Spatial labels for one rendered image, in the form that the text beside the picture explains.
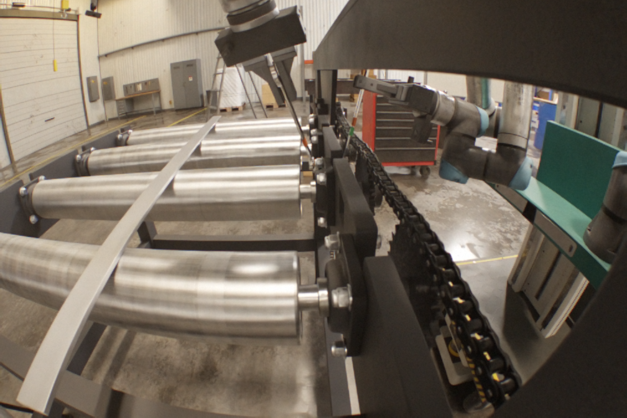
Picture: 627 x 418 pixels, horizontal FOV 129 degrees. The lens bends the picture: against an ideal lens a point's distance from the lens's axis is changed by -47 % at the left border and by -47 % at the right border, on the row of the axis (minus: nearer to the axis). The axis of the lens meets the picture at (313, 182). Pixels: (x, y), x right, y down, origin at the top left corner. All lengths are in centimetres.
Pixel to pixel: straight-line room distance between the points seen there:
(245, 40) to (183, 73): 1049
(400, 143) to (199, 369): 246
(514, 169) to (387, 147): 221
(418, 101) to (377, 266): 38
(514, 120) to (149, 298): 69
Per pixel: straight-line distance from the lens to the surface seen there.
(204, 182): 57
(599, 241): 73
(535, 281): 124
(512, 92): 67
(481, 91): 92
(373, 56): 17
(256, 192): 53
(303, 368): 126
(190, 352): 140
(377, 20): 16
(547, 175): 105
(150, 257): 35
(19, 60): 1087
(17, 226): 100
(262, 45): 43
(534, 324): 120
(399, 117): 272
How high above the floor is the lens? 110
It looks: 23 degrees down
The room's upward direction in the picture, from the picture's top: 2 degrees counter-clockwise
